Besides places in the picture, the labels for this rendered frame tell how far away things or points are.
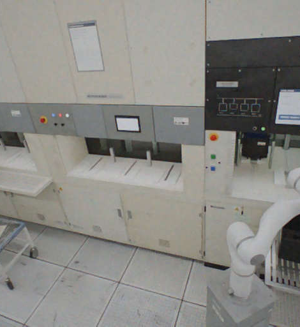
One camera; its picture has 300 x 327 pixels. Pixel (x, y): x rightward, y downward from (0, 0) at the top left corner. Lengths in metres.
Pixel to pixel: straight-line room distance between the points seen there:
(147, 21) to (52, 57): 0.79
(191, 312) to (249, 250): 1.26
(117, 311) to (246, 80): 2.03
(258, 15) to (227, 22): 0.15
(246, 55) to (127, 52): 0.73
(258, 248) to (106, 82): 1.42
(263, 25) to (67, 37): 1.24
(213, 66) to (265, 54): 0.28
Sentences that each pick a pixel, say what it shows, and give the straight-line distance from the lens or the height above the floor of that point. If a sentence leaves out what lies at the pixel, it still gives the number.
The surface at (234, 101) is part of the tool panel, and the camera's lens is 1.77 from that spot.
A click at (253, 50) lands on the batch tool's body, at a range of 1.70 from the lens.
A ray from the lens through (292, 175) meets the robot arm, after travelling 1.39.
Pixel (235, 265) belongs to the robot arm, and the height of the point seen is 1.00.
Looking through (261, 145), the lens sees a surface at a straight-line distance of 2.46.
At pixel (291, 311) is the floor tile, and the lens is 2.62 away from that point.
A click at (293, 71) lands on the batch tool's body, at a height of 1.78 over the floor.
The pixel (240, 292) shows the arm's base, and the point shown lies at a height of 0.81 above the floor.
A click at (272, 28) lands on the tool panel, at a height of 2.00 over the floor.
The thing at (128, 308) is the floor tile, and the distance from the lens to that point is 2.54.
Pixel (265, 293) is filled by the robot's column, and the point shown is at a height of 0.76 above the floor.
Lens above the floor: 2.15
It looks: 31 degrees down
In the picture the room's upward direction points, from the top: 7 degrees counter-clockwise
